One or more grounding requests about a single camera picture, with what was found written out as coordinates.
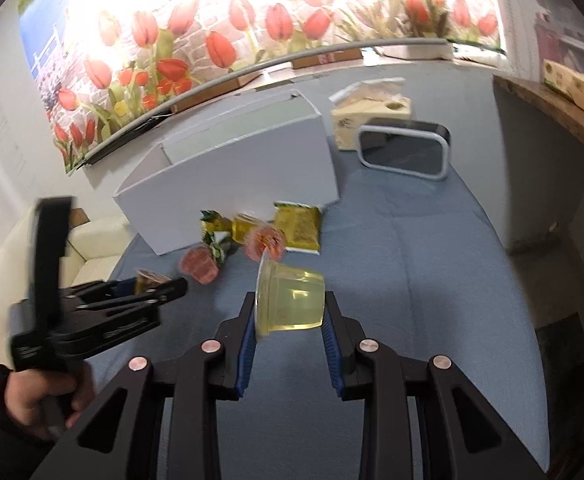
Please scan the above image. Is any blue-grey table cloth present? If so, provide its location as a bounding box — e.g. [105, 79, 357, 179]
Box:
[94, 153, 550, 479]

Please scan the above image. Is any tulip wall poster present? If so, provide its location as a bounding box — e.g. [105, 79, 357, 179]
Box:
[16, 0, 502, 171]

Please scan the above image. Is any floral box on shelf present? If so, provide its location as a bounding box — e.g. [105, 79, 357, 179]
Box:
[542, 60, 584, 111]

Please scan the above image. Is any white cardboard box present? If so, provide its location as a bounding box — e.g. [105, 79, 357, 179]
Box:
[113, 90, 339, 255]

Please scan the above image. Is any cream leather sofa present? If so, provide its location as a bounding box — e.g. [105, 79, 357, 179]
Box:
[0, 209, 134, 365]

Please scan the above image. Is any yellow-brown snack packet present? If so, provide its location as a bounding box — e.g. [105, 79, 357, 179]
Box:
[273, 202, 322, 255]

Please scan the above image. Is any pink-lid jelly cup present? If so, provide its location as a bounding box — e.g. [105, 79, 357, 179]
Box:
[180, 245, 219, 285]

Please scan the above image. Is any dark green yellow snack packet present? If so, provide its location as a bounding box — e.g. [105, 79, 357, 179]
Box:
[201, 210, 237, 266]

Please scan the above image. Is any person's left hand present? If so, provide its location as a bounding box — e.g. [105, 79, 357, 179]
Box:
[4, 362, 96, 440]

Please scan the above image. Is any cream tissue box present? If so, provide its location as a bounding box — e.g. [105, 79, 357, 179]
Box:
[330, 77, 412, 151]

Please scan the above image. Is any wooden side shelf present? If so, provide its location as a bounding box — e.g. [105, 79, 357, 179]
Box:
[492, 74, 584, 172]

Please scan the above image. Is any yellow-green jelly cup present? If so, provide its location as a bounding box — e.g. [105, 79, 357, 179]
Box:
[135, 269, 170, 295]

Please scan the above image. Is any orange-lid jelly cup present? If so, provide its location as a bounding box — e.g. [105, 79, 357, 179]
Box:
[243, 224, 286, 261]

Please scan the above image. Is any yellow jelly cup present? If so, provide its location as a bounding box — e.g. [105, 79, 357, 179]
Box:
[254, 252, 325, 338]

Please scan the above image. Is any amber jelly cup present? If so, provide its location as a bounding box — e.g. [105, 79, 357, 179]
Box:
[231, 214, 266, 245]

